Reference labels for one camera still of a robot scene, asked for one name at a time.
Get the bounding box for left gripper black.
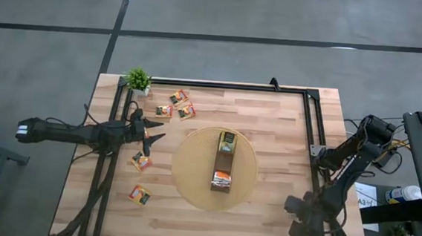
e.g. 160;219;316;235
122;107;169;158

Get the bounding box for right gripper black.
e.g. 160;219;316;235
282;189;328;236

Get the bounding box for yellow black tea packet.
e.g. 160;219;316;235
218;131;238;154

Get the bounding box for brown wooden tea box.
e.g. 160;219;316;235
210;128;239;194

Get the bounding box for green plant in white pot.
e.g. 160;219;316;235
122;66;154;96

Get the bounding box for round woven straw placemat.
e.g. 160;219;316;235
168;124;262;215

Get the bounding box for white paper sheet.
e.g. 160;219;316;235
351;182;383;233

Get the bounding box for black desk bar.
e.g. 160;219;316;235
359;194;422;229

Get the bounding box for black power adapter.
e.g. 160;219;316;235
373;150;396;169

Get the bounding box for small potted plant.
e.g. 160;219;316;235
390;223;413;236

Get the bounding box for white blue bottle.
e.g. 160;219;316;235
384;183;422;207

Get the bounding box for grey metal bracket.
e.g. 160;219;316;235
309;142;325;157

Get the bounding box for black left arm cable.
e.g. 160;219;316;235
82;96;140;133

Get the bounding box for black aluminium table frame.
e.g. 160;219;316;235
49;70;380;236

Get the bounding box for yellow cable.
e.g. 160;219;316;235
390;137;412;154

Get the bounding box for black cable loop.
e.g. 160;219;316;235
268;76;283;92

